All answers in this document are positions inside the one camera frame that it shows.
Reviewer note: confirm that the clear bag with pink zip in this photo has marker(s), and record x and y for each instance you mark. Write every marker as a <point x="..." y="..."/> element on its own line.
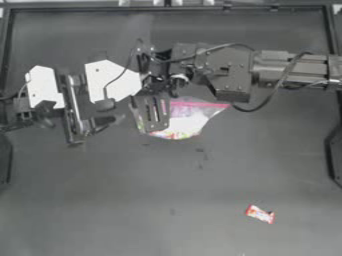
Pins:
<point x="189" y="121"/>

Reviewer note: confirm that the red candy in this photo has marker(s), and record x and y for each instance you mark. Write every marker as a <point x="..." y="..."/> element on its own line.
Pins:
<point x="261" y="214"/>

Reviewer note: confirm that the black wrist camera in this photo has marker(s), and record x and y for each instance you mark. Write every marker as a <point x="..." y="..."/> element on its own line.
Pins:
<point x="105" y="105"/>

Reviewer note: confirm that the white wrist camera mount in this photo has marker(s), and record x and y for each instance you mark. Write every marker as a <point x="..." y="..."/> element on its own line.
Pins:
<point x="42" y="86"/>
<point x="109" y="80"/>

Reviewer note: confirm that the black table frame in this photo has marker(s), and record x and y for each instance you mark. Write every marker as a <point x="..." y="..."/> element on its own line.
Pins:
<point x="67" y="6"/>

